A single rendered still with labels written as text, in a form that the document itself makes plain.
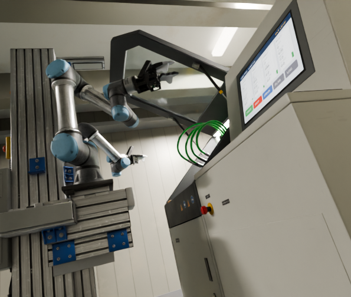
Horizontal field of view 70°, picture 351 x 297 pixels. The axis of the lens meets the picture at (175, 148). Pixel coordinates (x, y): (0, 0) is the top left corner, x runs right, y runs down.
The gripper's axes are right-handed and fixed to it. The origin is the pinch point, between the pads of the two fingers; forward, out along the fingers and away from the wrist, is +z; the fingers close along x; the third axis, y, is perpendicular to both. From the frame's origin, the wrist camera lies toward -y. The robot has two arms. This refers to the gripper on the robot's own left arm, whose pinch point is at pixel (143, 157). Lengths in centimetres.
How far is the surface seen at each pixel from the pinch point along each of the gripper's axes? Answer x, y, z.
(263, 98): 137, 9, -31
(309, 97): 164, 28, -64
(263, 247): 139, 64, -58
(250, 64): 131, -13, -23
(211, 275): 97, 81, -37
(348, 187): 167, 50, -65
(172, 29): 27, -131, 34
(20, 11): 14, -97, -100
